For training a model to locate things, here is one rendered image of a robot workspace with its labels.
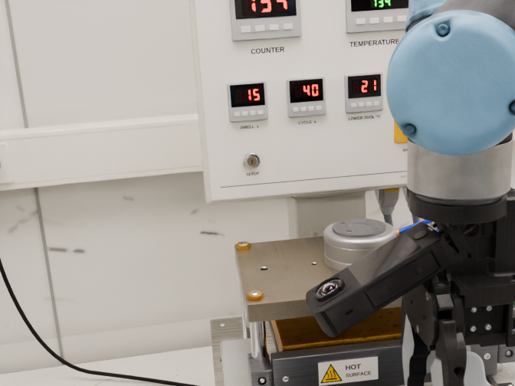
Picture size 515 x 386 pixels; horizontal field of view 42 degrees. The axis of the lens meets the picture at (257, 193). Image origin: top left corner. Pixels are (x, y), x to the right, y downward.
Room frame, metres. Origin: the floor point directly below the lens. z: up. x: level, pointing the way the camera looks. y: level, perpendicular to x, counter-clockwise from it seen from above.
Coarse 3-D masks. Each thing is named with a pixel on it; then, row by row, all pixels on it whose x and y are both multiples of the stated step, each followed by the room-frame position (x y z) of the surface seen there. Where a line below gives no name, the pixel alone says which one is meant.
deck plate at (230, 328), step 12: (216, 324) 0.93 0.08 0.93; (228, 324) 0.93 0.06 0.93; (240, 324) 0.93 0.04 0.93; (216, 336) 0.89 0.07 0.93; (228, 336) 0.89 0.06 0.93; (240, 336) 0.89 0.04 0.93; (216, 348) 0.86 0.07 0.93; (216, 360) 0.82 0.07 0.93; (216, 372) 0.79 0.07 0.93; (216, 384) 0.76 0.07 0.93
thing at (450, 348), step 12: (444, 312) 0.46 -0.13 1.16; (444, 324) 0.44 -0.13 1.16; (444, 336) 0.44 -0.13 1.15; (456, 336) 0.44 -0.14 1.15; (444, 348) 0.44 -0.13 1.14; (456, 348) 0.44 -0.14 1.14; (444, 360) 0.44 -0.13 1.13; (456, 360) 0.43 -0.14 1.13; (444, 372) 0.44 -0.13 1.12; (456, 372) 0.44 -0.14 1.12; (444, 384) 0.44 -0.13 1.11; (456, 384) 0.43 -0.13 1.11
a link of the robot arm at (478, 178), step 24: (408, 144) 0.49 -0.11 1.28; (504, 144) 0.46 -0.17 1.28; (408, 168) 0.49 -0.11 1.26; (432, 168) 0.46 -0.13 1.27; (456, 168) 0.45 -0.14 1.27; (480, 168) 0.45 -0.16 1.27; (504, 168) 0.46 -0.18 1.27; (432, 192) 0.46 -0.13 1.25; (456, 192) 0.45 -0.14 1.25; (480, 192) 0.45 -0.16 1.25; (504, 192) 0.46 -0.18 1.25
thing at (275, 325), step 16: (272, 320) 0.69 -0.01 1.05; (288, 320) 0.67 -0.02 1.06; (304, 320) 0.66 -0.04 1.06; (368, 320) 0.65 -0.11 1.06; (384, 320) 0.65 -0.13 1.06; (400, 320) 0.65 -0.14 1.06; (272, 336) 0.71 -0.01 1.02; (288, 336) 0.63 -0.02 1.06; (304, 336) 0.63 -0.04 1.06; (320, 336) 0.63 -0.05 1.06; (336, 336) 0.62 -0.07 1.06; (352, 336) 0.62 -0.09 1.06; (368, 336) 0.62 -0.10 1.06; (384, 336) 0.62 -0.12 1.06; (400, 336) 0.62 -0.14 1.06
